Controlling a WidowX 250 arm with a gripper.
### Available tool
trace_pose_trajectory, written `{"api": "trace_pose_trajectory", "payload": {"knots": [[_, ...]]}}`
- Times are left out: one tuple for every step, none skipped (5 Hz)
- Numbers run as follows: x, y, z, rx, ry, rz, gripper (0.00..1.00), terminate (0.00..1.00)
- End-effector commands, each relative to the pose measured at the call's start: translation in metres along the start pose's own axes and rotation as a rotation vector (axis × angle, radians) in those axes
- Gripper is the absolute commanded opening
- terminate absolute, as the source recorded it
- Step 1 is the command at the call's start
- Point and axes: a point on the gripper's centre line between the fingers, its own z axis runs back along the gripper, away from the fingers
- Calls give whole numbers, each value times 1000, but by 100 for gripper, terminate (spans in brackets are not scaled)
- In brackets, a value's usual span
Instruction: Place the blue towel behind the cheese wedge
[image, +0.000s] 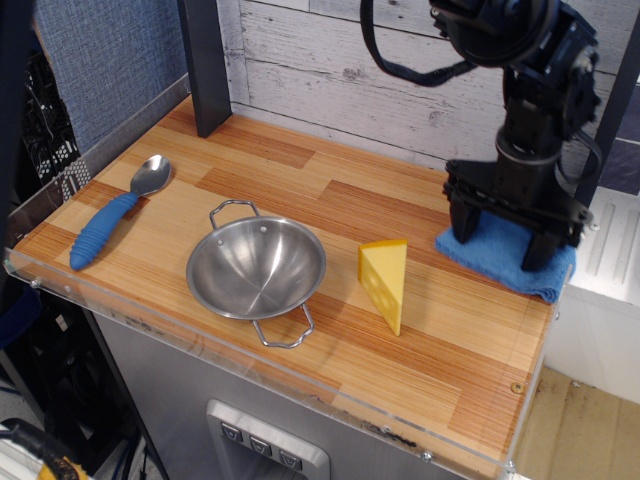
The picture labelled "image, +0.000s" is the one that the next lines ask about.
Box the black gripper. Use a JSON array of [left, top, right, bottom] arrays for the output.
[[444, 153, 593, 272]]

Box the blue towel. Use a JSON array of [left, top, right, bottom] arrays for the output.
[[435, 212, 576, 304]]

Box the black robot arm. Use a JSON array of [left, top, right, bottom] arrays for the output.
[[431, 1, 602, 271]]

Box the yellow cheese wedge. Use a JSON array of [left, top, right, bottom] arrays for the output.
[[358, 239, 408, 336]]

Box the white side appliance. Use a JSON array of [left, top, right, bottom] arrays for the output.
[[544, 187, 639, 403]]

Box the steel cabinet with dispenser panel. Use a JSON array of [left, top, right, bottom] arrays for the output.
[[95, 315, 459, 479]]

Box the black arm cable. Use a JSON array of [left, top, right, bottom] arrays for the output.
[[359, 0, 479, 87]]

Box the dark right frame post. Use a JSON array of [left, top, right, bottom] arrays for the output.
[[576, 1, 639, 205]]

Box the dark frame post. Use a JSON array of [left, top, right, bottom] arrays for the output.
[[177, 0, 232, 138], [576, 1, 639, 205]]

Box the steel bowl with handles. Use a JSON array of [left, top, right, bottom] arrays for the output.
[[186, 199, 327, 349]]

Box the spoon with blue handle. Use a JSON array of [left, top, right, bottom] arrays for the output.
[[69, 154, 172, 271]]

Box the dark left frame post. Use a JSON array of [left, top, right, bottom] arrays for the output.
[[177, 0, 232, 138]]

